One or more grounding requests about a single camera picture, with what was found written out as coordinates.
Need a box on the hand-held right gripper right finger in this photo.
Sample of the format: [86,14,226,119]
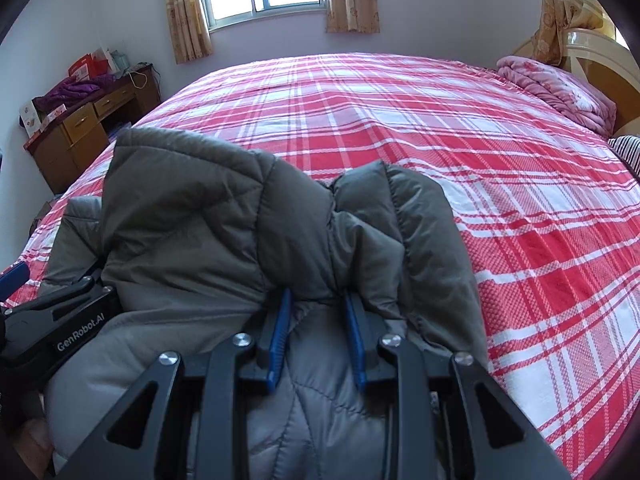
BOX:
[342,287,571,480]

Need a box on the white box with orange print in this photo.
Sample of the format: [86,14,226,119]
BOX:
[19,101,42,137]

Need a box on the red box on desk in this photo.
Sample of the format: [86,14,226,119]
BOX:
[67,47,117,81]

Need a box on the person's left hand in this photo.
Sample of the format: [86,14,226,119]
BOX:
[20,417,54,467]

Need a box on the cream wooden headboard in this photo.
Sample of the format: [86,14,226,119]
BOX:
[560,27,640,136]

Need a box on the striped pillow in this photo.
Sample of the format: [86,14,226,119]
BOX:
[607,135,640,177]

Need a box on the purple cloth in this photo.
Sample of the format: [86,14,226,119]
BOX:
[32,74,117,113]

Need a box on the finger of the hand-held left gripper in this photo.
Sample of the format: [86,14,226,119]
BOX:
[5,262,108,336]
[0,262,29,307]

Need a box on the bed with red plaid sheet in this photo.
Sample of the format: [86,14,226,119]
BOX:
[0,52,640,480]

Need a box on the wooden desk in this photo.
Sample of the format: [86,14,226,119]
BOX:
[22,64,162,195]

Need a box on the pink blanket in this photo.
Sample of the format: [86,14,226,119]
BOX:
[495,55,619,137]

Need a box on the long yellow floral curtain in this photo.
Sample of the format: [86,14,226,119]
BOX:
[530,0,619,66]

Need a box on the grey puffer jacket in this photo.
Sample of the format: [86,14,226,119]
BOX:
[37,126,492,480]

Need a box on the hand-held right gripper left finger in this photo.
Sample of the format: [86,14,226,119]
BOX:
[82,287,293,480]

